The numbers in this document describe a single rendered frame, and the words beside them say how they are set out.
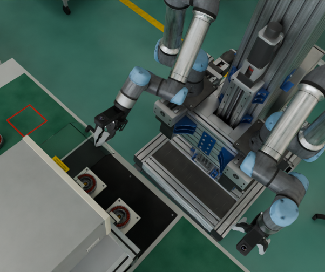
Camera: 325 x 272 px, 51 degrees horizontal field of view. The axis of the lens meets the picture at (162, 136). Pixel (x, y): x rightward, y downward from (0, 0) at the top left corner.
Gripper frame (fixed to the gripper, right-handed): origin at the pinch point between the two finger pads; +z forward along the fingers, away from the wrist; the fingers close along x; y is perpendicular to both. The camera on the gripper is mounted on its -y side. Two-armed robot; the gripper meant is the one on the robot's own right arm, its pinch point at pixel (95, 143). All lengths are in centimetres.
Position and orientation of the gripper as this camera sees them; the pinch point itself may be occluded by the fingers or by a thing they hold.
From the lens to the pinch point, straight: 138.7
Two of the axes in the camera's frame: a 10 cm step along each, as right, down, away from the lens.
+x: -7.3, -6.3, 2.7
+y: 4.3, -1.2, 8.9
